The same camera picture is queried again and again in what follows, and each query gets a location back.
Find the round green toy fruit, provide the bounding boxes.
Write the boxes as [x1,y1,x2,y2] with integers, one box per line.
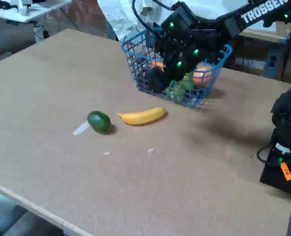
[87,111,111,135]

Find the dark red toy fruit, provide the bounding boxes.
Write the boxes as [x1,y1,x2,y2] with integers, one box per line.
[137,71,151,91]

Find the pale green toy fruit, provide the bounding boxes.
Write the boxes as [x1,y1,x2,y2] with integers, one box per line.
[182,73,194,89]

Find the orange pink toy fruit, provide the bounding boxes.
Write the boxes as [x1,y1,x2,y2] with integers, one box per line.
[192,65,214,87]

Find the toy orange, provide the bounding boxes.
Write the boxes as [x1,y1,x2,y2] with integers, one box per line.
[150,60,166,72]

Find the green toy grapes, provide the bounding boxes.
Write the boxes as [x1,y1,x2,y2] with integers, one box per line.
[166,81,185,103]

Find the yellow toy banana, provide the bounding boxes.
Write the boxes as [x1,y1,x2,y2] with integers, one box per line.
[117,107,167,126]

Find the white plastic sheet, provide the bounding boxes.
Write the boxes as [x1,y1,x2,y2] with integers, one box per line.
[97,0,278,42]

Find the wooden workbench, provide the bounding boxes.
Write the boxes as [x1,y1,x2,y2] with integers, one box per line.
[236,27,291,45]

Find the long white tape strip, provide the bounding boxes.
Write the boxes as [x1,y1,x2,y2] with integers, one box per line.
[72,121,90,136]

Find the white desk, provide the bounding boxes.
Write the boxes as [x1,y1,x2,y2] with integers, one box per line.
[0,0,72,24]

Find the orange label tag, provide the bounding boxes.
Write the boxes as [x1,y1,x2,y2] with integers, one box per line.
[282,163,291,181]

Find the white device on desk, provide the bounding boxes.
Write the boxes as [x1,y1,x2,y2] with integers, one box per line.
[17,0,34,16]

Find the blue wire basket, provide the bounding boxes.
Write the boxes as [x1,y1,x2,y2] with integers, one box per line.
[121,30,233,109]

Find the grey metal bracket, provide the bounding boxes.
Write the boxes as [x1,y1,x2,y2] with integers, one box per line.
[145,23,158,49]

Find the looped black camera cable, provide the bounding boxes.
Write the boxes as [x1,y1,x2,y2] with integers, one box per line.
[132,0,175,37]

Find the black base cable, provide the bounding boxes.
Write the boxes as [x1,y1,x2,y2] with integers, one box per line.
[257,145,274,164]

